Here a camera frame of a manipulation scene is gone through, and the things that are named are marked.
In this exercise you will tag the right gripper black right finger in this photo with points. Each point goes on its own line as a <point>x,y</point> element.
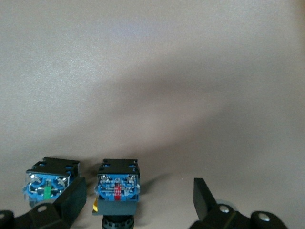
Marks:
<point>207,205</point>

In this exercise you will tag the yellow pushbutton green-striped block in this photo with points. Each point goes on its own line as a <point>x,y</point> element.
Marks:
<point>45,183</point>

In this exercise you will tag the brown table cover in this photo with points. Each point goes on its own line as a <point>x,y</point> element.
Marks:
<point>152,71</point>

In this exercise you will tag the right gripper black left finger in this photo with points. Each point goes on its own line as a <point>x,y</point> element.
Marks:
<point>66,202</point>

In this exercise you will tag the orange button blue switch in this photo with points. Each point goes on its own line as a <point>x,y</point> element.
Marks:
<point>118,190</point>

